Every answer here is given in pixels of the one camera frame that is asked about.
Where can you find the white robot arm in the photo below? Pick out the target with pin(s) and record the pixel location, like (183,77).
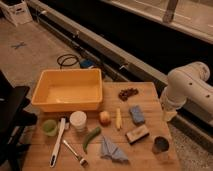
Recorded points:
(187,82)

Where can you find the bunch of dark grapes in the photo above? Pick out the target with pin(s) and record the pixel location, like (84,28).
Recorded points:
(126,93)

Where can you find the yellow banana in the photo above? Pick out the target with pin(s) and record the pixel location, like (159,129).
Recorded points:
(118,119)

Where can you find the blue device on floor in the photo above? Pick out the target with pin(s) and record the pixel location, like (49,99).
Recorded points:
(86,64)

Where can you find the red apple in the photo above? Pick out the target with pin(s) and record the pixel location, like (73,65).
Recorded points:
(104,118)

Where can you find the yellow plastic bin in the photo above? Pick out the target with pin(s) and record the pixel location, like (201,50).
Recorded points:
(68,90)

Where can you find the white paper cup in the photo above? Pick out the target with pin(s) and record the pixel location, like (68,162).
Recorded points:
(78,120)

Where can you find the green chili pepper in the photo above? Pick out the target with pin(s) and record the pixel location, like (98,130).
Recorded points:
(89,137)

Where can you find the blue folded cloth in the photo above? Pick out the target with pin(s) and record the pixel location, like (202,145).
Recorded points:
(110,150)

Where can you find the green plastic cup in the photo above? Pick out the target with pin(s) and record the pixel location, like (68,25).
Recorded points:
(50,127)

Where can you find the dark metal cup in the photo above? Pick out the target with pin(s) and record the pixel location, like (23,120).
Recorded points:
(160,145)

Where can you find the black chair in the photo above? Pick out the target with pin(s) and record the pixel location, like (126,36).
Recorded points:
(13,120)

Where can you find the white cardboard box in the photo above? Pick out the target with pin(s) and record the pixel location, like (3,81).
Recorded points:
(17,14)

